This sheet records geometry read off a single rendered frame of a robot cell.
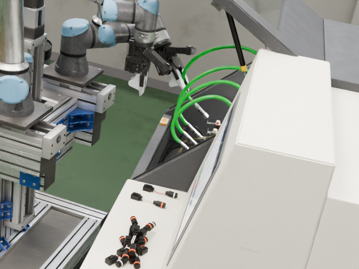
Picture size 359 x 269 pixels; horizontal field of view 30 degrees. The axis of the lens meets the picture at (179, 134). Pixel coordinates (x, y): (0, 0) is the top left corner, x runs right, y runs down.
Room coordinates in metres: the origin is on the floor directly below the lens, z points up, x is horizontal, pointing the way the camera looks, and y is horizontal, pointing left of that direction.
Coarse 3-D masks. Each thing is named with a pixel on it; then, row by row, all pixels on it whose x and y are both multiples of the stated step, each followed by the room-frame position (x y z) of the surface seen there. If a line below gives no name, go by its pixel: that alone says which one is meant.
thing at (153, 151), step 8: (160, 128) 2.54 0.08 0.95; (168, 128) 2.62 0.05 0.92; (152, 136) 2.46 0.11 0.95; (160, 136) 2.47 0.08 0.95; (168, 136) 2.67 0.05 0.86; (152, 144) 2.38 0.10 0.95; (160, 144) 2.45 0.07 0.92; (144, 152) 2.31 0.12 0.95; (152, 152) 2.32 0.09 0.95; (160, 152) 2.49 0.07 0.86; (144, 160) 2.24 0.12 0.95; (152, 160) 2.30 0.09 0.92; (136, 168) 2.17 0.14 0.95; (144, 168) 2.18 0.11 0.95
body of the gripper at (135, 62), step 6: (132, 42) 2.26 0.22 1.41; (132, 48) 2.26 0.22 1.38; (138, 48) 2.26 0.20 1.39; (144, 48) 2.26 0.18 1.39; (132, 54) 2.26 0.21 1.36; (138, 54) 2.26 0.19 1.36; (126, 60) 2.24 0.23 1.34; (132, 60) 2.24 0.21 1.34; (138, 60) 2.24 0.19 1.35; (144, 60) 2.24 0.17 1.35; (126, 66) 2.25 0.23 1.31; (132, 66) 2.25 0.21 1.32; (138, 66) 2.24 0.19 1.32; (132, 72) 2.24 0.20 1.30; (138, 72) 2.25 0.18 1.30
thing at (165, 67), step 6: (150, 48) 2.28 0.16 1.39; (144, 54) 2.24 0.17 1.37; (150, 54) 2.24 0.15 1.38; (156, 54) 2.26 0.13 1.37; (150, 60) 2.24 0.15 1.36; (156, 60) 2.24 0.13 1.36; (162, 60) 2.26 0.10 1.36; (162, 66) 2.23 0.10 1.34; (168, 66) 2.24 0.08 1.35; (162, 72) 2.24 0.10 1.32; (168, 72) 2.23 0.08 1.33
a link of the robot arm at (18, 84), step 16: (0, 0) 2.14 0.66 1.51; (16, 0) 2.14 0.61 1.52; (0, 16) 2.14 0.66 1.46; (16, 16) 2.14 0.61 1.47; (0, 32) 2.14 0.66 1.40; (16, 32) 2.14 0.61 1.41; (0, 48) 2.15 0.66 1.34; (16, 48) 2.14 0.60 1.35; (0, 64) 2.14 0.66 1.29; (16, 64) 2.14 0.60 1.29; (0, 80) 2.10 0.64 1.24; (16, 80) 2.11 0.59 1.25; (0, 96) 2.11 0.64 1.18; (16, 96) 2.12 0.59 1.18
